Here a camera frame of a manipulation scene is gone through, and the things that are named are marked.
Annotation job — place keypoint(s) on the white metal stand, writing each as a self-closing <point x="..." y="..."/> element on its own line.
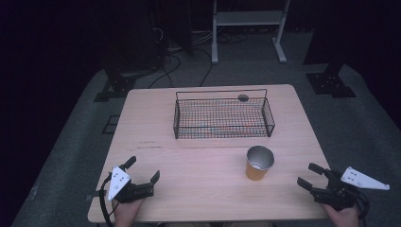
<point x="249" y="19"/>

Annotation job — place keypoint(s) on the black stand base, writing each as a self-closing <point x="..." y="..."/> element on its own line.
<point x="115" y="86"/>
<point x="329" y="84"/>

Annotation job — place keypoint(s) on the person's right hand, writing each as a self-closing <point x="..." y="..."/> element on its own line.
<point x="341" y="216"/>

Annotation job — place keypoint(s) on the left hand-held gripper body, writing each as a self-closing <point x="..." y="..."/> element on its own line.
<point x="124" y="186"/>

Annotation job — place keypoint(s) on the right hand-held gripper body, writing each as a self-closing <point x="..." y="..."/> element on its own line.
<point x="345" y="188"/>

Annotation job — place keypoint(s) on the person's left hand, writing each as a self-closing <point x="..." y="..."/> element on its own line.
<point x="127" y="213"/>

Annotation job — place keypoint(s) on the orange paper cup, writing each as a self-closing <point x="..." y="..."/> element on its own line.
<point x="259" y="162"/>

